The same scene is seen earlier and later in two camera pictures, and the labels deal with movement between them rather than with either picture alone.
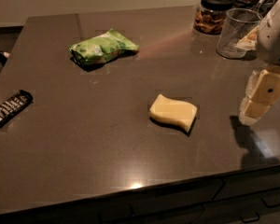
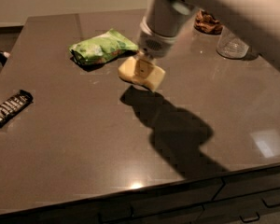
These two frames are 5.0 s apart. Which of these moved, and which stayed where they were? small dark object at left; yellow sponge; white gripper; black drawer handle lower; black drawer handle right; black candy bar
Moved: white gripper; yellow sponge
Stayed: black candy bar; black drawer handle lower; small dark object at left; black drawer handle right
